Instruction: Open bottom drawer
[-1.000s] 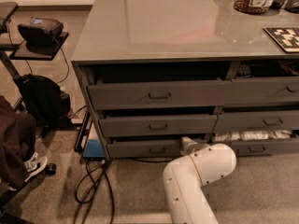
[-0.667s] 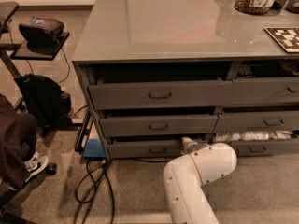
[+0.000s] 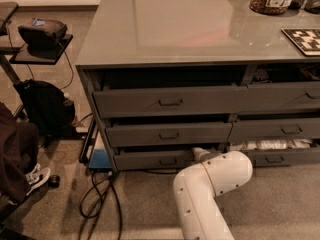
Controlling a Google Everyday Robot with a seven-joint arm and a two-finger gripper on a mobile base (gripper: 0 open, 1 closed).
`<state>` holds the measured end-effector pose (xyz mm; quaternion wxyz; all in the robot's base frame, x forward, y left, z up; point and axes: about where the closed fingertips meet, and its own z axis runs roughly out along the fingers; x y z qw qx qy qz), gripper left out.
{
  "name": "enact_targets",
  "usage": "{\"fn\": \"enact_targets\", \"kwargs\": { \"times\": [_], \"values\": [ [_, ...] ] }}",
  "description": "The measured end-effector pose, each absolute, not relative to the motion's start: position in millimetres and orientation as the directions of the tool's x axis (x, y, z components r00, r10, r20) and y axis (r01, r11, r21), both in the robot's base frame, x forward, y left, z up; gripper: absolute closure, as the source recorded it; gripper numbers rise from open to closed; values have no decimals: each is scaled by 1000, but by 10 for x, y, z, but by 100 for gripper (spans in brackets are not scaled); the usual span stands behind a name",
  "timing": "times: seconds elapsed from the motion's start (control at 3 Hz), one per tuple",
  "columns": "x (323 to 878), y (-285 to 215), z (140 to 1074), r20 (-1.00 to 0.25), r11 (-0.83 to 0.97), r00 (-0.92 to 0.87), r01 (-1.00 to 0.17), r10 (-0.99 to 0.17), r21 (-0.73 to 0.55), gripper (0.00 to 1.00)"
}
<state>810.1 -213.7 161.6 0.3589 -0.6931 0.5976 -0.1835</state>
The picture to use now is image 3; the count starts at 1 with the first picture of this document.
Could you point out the grey drawer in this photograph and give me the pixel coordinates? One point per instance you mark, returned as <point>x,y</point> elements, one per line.
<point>165,159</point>
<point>250,130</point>
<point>265,153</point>
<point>281,96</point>
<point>167,134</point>
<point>117,103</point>

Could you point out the black backpack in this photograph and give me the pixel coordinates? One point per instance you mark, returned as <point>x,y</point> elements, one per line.
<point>47,107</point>

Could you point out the grey drawer cabinet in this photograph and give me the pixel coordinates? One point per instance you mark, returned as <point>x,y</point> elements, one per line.
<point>135,44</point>

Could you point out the black chair caster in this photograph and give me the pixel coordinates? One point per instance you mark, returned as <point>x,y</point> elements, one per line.
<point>54,181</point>

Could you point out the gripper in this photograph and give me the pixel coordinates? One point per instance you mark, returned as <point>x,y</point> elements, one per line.
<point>200,154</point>

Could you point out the person's dark trouser leg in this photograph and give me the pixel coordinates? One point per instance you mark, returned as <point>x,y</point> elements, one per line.
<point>18,154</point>

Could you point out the blue box on floor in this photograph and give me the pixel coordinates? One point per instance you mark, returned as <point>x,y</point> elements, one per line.
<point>99,159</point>

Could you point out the white black sneaker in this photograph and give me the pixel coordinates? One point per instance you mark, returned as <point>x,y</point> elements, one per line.
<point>37,176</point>

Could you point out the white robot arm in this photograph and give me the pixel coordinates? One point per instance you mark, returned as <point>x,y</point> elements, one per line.
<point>196,187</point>

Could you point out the black tray stand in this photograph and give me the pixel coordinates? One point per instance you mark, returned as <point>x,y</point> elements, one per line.
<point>25,54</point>

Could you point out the black white marker board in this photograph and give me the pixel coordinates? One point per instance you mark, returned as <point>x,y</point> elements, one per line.
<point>307,40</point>

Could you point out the black device on tray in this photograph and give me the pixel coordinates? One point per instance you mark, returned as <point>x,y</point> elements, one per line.
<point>43,33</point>

